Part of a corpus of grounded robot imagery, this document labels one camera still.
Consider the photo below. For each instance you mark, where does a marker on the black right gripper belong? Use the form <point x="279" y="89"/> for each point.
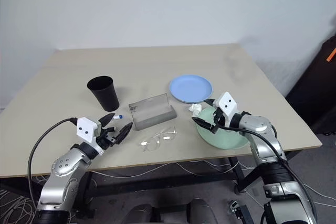
<point x="219" y="119"/>

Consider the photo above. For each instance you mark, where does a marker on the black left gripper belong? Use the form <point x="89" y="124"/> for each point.
<point x="106" y="138"/>

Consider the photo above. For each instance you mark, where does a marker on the white marker with blue cap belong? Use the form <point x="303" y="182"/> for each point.
<point x="118" y="117"/>

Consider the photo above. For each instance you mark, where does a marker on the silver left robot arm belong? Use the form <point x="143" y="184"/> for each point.
<point x="63" y="166"/>

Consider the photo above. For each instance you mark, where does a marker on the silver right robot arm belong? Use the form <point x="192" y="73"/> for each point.
<point x="258" y="124"/>

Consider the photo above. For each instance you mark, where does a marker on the crumpled white tissue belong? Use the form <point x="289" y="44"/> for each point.
<point x="195" y="108"/>

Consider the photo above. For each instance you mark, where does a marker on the blue plate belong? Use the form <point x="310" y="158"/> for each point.
<point x="190" y="87"/>

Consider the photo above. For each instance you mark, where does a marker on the green plate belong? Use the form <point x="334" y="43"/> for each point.
<point x="223" y="140"/>

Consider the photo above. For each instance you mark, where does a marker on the black plastic cup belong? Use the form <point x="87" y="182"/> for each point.
<point x="105" y="95"/>

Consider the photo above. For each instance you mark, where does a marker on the grey translucent glasses case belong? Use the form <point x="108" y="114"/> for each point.
<point x="152" y="115"/>

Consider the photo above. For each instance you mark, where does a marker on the dark grey rounded shape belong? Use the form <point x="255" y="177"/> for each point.
<point x="203" y="212"/>
<point x="140" y="214"/>

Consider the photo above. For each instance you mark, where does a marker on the black metal clamp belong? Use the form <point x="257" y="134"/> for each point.
<point x="239" y="209"/>

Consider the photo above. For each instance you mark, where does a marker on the orange tag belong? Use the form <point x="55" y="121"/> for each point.
<point x="331" y="55"/>

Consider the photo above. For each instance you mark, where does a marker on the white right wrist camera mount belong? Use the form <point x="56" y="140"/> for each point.
<point x="227" y="103"/>

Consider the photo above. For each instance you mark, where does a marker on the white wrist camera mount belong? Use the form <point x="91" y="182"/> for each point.
<point x="227" y="103"/>
<point x="85" y="128"/>

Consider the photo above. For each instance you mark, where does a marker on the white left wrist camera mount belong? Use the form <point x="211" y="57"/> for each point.
<point x="85" y="128"/>

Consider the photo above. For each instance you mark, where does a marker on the clear frame glasses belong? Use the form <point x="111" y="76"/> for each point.
<point x="166" y="137"/>

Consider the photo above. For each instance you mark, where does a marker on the black metal table frame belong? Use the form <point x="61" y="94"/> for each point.
<point x="157" y="184"/>

